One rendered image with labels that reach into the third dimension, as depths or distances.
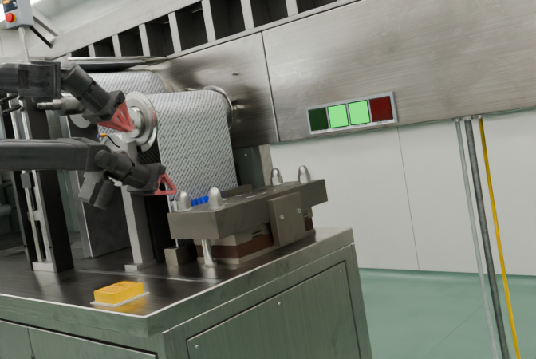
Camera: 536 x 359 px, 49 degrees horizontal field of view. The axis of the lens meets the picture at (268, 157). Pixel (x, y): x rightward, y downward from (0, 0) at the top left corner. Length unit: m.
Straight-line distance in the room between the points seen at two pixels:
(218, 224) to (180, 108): 0.35
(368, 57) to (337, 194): 3.03
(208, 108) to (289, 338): 0.60
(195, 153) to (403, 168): 2.71
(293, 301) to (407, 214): 2.81
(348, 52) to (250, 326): 0.66
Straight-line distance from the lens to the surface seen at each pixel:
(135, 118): 1.42
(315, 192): 1.50
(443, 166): 3.92
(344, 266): 1.50
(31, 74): 1.30
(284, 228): 1.37
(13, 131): 1.72
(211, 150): 1.51
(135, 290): 1.20
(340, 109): 1.43
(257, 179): 1.65
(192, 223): 1.30
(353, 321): 1.54
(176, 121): 1.45
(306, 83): 1.49
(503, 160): 3.77
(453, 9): 1.30
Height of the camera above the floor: 1.19
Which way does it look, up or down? 3 degrees down
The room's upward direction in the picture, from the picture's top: 9 degrees counter-clockwise
